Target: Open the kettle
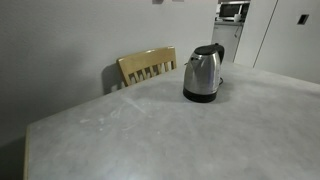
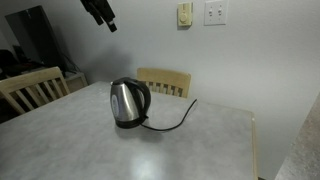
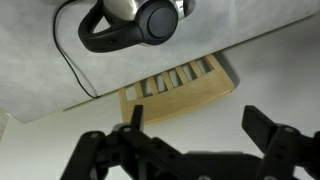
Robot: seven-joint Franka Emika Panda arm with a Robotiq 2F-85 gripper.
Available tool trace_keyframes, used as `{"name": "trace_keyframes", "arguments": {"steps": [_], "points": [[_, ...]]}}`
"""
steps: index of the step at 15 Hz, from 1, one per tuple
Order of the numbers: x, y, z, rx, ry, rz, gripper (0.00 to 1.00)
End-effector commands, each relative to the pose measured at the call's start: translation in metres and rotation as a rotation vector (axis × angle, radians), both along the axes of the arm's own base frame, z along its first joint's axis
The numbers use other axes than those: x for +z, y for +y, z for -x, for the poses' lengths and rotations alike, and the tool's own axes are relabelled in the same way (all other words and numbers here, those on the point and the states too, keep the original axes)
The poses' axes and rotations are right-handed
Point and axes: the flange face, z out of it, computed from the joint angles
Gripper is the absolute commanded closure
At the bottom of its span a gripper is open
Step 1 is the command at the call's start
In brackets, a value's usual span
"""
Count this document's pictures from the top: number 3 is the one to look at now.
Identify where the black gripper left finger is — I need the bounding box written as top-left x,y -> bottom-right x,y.
59,104 -> 208,180

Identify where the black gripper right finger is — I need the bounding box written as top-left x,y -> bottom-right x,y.
241,104 -> 320,180

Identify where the stainless steel electric kettle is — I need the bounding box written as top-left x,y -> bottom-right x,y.
77,0 -> 198,54

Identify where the light wood chair curved backrest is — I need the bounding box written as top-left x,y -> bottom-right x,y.
118,53 -> 236,126

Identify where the black kettle power cord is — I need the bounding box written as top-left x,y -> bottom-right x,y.
52,0 -> 102,100

